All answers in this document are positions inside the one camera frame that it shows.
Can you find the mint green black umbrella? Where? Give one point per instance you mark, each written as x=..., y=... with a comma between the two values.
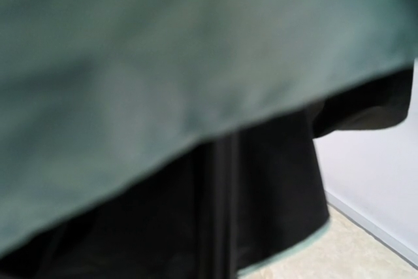
x=175, y=138

